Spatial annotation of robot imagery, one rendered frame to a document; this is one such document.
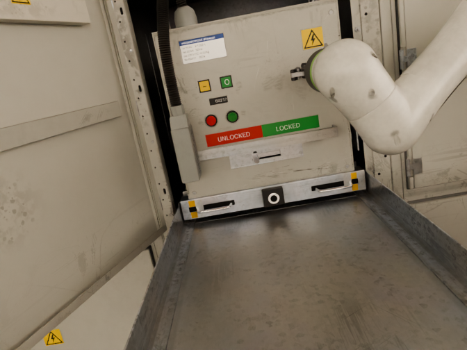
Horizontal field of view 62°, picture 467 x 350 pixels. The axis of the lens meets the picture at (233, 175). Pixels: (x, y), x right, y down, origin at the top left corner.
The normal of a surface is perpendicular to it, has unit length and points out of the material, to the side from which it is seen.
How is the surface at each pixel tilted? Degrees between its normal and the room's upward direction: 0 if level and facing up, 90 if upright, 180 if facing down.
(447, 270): 0
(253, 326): 0
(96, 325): 90
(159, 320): 0
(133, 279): 90
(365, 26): 90
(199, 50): 90
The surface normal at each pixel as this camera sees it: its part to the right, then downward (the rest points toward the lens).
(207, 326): -0.18, -0.95
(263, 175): 0.00, 0.27
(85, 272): 0.92, -0.07
